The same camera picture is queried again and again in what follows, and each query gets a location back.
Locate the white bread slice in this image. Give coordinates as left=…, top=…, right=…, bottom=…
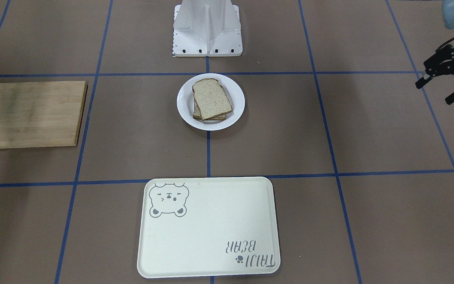
left=192, top=78, right=233, bottom=119

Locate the bread slice under egg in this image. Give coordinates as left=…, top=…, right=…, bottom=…
left=192, top=101, right=227, bottom=121

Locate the cream bear serving tray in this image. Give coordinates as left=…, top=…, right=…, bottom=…
left=137, top=176, right=281, bottom=278

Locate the wooden cutting board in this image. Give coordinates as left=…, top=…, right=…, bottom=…
left=0, top=81, right=88, bottom=149

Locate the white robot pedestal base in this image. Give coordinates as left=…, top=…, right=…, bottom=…
left=172, top=0, right=243, bottom=57

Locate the white round plate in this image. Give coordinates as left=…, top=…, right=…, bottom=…
left=177, top=73, right=246, bottom=131

